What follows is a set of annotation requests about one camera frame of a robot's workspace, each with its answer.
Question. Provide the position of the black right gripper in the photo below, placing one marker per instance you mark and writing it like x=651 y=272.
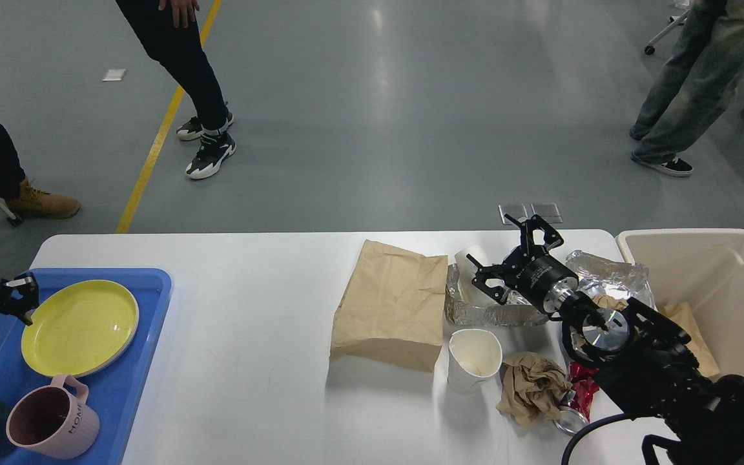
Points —
x=537 y=274

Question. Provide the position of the yellow plate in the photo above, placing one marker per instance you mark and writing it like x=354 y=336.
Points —
x=80 y=329

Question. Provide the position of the pink mug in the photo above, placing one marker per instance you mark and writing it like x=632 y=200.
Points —
x=55 y=420

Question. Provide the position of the brown paper bag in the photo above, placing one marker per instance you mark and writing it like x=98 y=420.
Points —
x=392 y=308

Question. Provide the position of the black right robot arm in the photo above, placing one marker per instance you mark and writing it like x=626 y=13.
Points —
x=639 y=356

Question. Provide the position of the bare hand of bystander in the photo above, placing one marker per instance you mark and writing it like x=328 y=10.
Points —
x=183 y=12

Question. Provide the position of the aluminium foil tray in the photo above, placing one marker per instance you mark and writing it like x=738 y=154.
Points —
x=459 y=312

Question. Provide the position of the blue plastic tray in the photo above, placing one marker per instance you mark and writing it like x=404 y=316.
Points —
x=116 y=391

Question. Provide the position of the white paper cup in tray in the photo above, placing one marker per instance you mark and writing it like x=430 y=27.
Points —
x=470 y=293

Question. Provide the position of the metal floor socket plates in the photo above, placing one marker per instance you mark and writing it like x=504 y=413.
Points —
x=522 y=211

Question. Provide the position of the crumpled foil sheet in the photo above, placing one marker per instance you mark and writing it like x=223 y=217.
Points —
x=598 y=275

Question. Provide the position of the pink plate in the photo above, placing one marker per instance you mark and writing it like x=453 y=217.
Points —
x=100 y=355

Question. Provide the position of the crumpled brown paper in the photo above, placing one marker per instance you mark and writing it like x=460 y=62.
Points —
x=533 y=385

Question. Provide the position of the red wrapper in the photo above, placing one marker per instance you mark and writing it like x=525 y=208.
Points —
x=584 y=386

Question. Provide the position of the metal can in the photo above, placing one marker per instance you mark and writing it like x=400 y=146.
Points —
x=571 y=420

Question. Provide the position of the brown paper in bin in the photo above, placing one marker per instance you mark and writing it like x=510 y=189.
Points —
x=683 y=315

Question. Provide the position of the person in black clothes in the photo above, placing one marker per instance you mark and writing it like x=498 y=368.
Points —
x=20 y=196

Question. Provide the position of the beige plastic bin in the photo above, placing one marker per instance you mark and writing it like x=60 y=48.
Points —
x=703 y=268

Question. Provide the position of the white floor marker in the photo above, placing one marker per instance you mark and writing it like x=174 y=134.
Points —
x=114 y=75

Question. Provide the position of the person in dark jeans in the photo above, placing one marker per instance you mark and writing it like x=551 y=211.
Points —
x=179 y=51

